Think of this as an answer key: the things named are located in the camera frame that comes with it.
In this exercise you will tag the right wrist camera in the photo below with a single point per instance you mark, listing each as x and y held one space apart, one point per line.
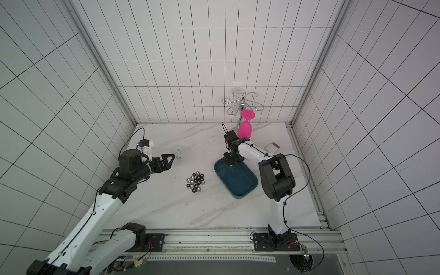
231 136

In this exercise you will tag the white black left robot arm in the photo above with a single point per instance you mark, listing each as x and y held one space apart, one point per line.
73 256

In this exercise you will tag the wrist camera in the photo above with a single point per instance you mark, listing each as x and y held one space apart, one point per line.
145 146
231 136

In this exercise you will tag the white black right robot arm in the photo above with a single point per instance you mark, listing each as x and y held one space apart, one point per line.
277 181

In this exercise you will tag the small clear glass jar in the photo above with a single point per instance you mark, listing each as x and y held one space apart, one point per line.
179 151

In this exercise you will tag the small white box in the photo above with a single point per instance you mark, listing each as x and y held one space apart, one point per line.
272 148

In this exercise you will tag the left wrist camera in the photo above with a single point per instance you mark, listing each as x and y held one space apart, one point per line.
145 146

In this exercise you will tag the teal plastic storage box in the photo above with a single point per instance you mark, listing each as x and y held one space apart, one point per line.
238 179

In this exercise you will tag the pink plastic wine glass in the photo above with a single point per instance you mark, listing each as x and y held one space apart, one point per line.
245 128

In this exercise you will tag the chrome glass hanger stand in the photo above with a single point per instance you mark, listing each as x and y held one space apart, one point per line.
240 101

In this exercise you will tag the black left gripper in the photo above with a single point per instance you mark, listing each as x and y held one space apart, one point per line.
160 168

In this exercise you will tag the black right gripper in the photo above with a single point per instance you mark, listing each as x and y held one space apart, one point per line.
233 154

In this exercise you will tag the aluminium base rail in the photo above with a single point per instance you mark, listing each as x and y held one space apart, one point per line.
235 244

